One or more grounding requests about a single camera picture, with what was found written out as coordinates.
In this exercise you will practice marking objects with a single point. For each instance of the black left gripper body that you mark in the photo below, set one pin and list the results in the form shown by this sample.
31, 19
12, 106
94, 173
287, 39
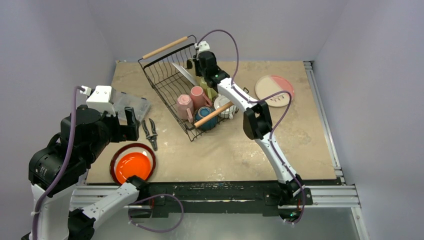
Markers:
112, 131

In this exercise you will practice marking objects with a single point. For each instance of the light pink mug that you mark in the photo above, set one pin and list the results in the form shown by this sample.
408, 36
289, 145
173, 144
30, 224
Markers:
185, 108

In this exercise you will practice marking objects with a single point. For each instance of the orange plate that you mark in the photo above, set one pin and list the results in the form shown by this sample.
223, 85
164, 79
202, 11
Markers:
133, 164

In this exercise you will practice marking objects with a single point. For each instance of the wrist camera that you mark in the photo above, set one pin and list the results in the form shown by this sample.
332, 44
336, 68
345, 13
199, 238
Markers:
101, 98
200, 47

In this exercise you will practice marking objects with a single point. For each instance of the clear plastic screw box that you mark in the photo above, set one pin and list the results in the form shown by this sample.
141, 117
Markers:
140, 105

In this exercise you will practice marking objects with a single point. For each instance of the black wire dish rack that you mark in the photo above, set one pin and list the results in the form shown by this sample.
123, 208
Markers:
168, 82

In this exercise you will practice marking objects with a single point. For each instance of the black pliers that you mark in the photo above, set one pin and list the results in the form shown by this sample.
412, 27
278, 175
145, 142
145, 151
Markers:
150, 135

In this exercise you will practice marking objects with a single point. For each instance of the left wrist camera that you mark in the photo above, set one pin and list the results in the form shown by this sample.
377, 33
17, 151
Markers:
101, 98

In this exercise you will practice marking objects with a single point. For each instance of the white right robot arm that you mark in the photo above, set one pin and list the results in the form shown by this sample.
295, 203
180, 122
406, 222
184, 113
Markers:
257, 121

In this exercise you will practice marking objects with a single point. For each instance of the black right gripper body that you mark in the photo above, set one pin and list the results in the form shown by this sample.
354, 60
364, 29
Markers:
197, 65

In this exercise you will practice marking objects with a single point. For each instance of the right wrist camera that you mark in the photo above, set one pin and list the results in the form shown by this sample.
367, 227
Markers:
200, 47

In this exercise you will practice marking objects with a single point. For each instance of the dark red clear plate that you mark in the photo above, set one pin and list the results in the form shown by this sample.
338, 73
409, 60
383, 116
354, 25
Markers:
132, 147

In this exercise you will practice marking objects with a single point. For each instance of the yellow-green mug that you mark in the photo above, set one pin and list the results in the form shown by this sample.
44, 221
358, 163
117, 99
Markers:
210, 92

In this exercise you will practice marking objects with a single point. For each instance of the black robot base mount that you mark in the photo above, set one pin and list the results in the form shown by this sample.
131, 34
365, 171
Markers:
219, 197

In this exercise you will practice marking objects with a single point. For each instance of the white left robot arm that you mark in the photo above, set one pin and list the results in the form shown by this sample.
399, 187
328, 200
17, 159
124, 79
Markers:
55, 171

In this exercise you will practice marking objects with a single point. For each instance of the dusty pink mug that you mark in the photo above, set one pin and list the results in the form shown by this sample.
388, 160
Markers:
199, 98

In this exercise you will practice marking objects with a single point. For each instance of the green rimmed white plate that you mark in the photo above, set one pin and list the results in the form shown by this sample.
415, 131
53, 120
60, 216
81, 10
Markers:
186, 74

